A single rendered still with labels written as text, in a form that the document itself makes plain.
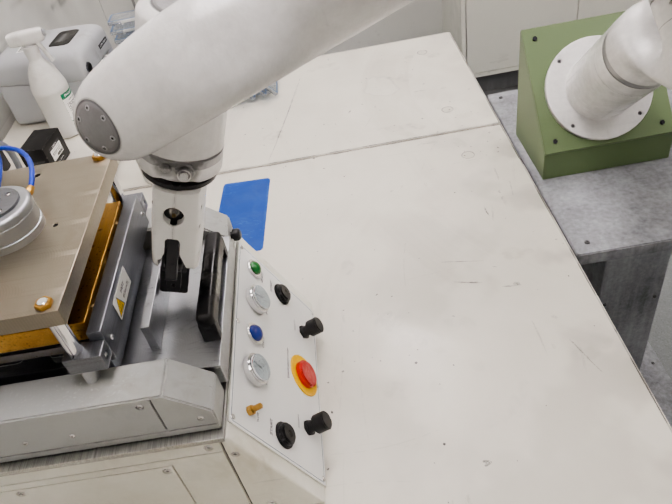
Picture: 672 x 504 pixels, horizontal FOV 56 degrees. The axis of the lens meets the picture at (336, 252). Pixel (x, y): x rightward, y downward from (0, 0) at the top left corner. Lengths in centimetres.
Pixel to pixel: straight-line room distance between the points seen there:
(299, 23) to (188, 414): 40
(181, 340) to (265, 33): 39
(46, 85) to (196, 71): 114
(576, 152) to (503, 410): 54
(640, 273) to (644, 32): 64
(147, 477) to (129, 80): 45
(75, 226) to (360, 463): 45
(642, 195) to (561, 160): 15
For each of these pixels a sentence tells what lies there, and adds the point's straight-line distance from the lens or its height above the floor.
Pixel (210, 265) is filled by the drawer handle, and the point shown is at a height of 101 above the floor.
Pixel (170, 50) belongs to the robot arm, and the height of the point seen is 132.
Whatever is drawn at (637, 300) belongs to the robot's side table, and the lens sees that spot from 158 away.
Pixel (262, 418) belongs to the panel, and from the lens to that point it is 77.
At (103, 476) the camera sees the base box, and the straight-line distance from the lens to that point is 78.
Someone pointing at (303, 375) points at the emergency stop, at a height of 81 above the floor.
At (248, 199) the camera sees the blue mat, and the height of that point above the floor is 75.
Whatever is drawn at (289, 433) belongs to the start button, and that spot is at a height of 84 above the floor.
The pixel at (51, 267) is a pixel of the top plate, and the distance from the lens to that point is 68.
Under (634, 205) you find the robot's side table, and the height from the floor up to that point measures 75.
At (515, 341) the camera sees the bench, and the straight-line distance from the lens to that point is 96.
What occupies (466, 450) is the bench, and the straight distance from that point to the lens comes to 85.
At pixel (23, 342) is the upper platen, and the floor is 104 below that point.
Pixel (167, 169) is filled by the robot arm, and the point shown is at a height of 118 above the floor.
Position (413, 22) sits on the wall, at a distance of 329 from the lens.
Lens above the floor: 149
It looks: 41 degrees down
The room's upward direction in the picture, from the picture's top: 12 degrees counter-clockwise
